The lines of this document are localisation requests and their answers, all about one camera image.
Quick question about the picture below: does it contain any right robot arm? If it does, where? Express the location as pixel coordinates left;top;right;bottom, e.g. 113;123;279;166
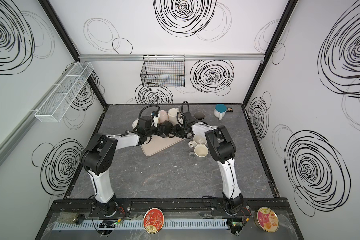
176;112;244;215

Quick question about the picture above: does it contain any pink round tin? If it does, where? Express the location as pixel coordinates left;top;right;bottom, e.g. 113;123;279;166
254;207;280;233

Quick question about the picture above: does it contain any black corner frame post left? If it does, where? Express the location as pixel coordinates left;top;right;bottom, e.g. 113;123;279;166
38;0;108;109

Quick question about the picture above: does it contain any teal lidded white mug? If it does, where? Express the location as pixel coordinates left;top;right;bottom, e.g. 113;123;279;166
214;104;228;121

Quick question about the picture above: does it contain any black wire basket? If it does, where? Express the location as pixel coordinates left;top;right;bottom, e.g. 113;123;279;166
140;60;186;87

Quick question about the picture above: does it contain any red round tin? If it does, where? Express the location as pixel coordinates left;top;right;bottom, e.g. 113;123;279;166
143;208;165;234

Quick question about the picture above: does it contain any white ribbed mug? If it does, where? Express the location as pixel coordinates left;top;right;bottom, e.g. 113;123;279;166
132;119;139;129

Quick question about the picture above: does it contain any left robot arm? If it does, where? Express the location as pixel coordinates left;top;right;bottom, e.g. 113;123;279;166
81;110;159;217

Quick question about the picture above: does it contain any black corner frame post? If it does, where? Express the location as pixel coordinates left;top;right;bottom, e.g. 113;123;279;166
242;0;298;107
38;0;108;109

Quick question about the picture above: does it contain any aluminium wall rail left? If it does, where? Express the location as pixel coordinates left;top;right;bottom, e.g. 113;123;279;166
0;62;77;167

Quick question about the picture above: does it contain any white mesh shelf basket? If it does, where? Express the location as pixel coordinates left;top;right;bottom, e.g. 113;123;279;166
34;62;94;123

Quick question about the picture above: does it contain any pink mug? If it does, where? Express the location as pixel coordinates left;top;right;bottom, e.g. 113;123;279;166
159;110;169;124

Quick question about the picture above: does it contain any white cable duct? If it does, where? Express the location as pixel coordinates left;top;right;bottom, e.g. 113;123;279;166
52;219;228;231

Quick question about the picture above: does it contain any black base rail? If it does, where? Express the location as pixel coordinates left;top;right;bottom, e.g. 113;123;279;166
50;197;290;216

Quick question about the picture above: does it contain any cream mug rear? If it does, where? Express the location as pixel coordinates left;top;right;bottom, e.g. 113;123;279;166
167;108;179;126

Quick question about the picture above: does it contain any aluminium wall rail rear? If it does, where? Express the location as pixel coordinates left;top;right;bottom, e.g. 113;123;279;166
79;53;265;62

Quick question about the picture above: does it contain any black corner frame post right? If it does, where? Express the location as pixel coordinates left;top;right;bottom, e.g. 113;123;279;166
242;0;298;107

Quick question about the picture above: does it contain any beige tray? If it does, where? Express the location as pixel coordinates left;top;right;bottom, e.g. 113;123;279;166
139;123;183;157

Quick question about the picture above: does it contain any aluminium wall rail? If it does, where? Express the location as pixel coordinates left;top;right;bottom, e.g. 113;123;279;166
0;62;77;167
79;53;265;62

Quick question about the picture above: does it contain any cream speckled mug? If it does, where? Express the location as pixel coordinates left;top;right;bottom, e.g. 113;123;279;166
188;135;207;148

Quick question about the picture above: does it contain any black mug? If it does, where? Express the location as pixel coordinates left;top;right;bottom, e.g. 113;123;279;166
159;121;174;138

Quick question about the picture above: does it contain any dark grey mug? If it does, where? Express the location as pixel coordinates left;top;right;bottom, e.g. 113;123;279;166
194;112;206;121

